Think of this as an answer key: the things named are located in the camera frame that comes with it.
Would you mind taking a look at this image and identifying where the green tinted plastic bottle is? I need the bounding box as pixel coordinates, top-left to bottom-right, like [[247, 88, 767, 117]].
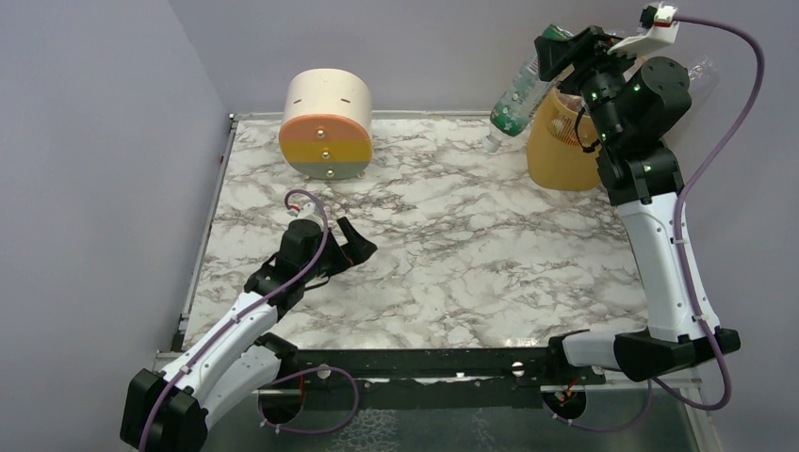
[[483, 49, 554, 153]]

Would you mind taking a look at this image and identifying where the blue label water bottle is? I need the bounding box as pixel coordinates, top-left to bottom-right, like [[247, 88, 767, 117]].
[[687, 57, 720, 90]]

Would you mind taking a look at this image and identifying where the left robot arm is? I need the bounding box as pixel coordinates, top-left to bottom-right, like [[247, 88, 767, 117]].
[[120, 218, 377, 451]]

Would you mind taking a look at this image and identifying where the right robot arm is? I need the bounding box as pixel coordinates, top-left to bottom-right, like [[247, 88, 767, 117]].
[[535, 26, 741, 381]]

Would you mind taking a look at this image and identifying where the yellow mesh plastic bin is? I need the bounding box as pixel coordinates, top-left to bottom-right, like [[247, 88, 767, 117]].
[[527, 89, 601, 191]]

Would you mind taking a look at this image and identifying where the cream and orange cylinder box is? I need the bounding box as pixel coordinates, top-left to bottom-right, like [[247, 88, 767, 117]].
[[278, 68, 373, 181]]

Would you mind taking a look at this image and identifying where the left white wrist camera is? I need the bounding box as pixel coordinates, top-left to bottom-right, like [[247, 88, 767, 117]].
[[289, 202, 326, 228]]

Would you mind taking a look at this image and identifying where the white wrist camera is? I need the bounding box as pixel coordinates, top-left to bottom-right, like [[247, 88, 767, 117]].
[[289, 202, 326, 228], [608, 2, 679, 59]]

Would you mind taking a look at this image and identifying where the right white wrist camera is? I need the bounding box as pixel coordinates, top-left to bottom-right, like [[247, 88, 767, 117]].
[[608, 2, 679, 59]]

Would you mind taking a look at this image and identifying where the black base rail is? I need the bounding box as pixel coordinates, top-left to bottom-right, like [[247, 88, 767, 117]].
[[250, 342, 606, 414]]

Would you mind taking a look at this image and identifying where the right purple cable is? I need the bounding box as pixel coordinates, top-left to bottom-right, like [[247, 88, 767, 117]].
[[541, 15, 766, 433]]

